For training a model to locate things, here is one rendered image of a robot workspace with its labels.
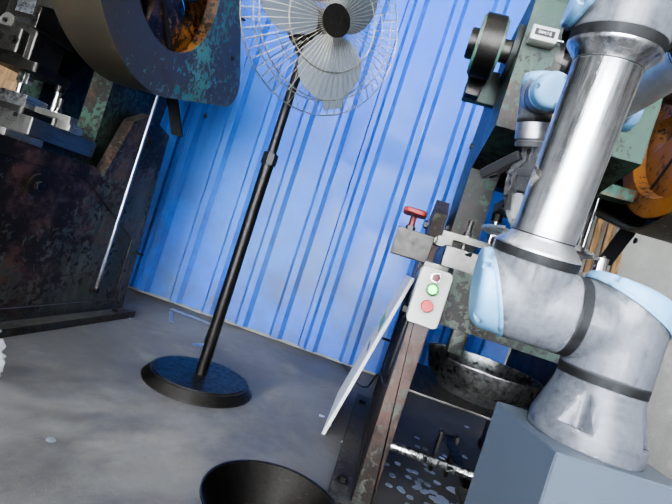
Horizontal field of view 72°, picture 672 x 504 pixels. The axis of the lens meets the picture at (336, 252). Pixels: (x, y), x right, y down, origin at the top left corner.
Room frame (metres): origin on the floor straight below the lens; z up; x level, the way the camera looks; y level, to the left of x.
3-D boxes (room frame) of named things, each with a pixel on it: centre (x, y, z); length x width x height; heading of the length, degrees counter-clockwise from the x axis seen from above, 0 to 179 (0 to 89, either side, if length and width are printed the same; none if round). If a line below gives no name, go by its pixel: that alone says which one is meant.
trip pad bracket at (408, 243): (1.19, -0.18, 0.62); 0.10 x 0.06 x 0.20; 82
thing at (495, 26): (1.42, -0.28, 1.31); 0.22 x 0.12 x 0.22; 172
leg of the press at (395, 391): (1.55, -0.28, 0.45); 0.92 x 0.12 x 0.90; 172
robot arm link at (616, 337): (0.64, -0.40, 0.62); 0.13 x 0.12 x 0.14; 82
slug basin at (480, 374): (1.37, -0.52, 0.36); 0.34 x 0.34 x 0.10
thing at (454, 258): (1.37, -0.52, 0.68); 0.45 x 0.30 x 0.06; 82
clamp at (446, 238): (1.40, -0.35, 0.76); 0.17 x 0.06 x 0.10; 82
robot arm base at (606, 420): (0.64, -0.41, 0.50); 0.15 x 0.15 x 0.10
